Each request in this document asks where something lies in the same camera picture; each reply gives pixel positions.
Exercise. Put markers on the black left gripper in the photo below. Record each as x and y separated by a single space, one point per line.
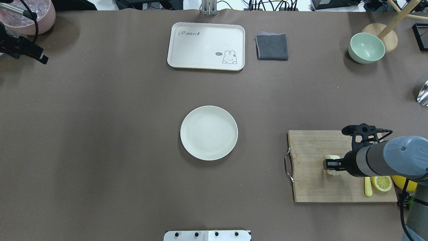
20 48

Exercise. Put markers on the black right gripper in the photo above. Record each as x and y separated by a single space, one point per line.
349 163

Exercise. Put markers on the cream round plate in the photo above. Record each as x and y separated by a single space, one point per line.
209 133

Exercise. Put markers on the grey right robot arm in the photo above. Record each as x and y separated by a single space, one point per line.
405 156

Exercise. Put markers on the cream rabbit tray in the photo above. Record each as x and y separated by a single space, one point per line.
207 46

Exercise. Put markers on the bamboo cutting board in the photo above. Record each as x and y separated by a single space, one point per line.
312 184

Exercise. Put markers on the metal rod black tip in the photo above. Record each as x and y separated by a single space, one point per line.
17 10

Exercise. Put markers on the pink bowl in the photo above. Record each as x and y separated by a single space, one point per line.
45 17

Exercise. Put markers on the yellow plastic knife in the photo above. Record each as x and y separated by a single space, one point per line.
367 187

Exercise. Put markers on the lemon slice near limes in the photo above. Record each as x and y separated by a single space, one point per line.
382 183

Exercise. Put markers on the whole yellow lemon inner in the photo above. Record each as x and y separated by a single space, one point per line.
399 181

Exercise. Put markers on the green lime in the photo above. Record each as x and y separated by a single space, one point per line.
408 201

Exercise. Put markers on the silver foil object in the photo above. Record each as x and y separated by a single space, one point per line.
422 97

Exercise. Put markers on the mint green bowl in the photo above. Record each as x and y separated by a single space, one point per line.
366 48

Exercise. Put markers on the grey folded cloth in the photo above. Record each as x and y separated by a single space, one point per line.
272 46

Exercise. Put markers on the wooden stand with round base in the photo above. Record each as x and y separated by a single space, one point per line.
386 32

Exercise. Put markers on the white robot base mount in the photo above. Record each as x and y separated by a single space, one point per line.
208 235

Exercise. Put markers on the black frame object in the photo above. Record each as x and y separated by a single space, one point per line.
420 33

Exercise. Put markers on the metal bracket at table edge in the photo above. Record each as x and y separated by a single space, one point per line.
209 7

